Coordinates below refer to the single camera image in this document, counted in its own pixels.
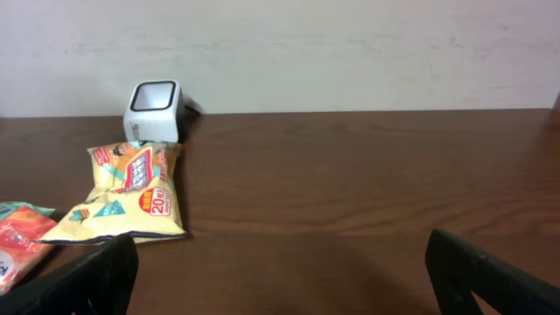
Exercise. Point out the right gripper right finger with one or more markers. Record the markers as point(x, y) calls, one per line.
point(459, 271)

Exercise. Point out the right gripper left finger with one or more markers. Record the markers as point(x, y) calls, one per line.
point(99, 282)

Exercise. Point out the small orange snack packet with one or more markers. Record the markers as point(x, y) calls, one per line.
point(21, 250)

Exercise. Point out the teal wet wipes pack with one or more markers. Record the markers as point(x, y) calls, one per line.
point(9, 207)

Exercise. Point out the white barcode scanner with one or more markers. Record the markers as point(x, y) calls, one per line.
point(156, 112)

